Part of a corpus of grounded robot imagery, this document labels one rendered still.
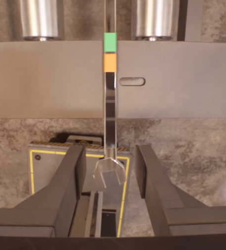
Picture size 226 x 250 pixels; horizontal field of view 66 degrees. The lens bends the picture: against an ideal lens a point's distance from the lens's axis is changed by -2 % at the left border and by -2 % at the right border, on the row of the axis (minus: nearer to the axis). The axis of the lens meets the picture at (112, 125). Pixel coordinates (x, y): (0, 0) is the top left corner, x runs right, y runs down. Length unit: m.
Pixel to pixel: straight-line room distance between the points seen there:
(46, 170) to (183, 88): 1.16
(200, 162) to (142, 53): 1.59
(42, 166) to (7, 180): 0.66
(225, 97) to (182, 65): 0.07
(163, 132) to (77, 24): 1.05
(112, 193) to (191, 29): 1.08
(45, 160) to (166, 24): 1.05
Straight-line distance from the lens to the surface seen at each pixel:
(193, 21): 0.67
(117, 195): 1.34
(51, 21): 0.52
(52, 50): 0.22
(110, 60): 0.20
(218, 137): 1.73
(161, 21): 0.50
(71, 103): 0.22
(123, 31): 1.41
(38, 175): 1.34
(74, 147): 0.16
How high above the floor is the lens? 1.38
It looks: 74 degrees down
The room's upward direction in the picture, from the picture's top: 177 degrees clockwise
